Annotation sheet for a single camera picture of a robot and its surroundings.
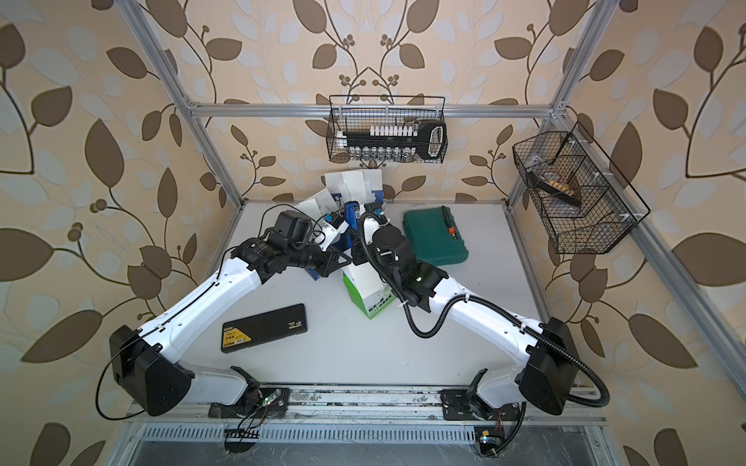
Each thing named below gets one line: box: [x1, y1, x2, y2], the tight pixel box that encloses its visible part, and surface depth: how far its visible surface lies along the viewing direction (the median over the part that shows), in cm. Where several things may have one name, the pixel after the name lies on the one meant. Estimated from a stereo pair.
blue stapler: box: [343, 199, 361, 234], surface depth 70 cm
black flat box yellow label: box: [220, 302, 308, 354], surface depth 88 cm
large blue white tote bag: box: [324, 168, 384, 208], surface depth 98 cm
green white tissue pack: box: [340, 262, 397, 320], surface depth 79 cm
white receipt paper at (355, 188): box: [338, 170, 376, 204], surface depth 99 cm
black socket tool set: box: [336, 120, 448, 161], surface depth 87 cm
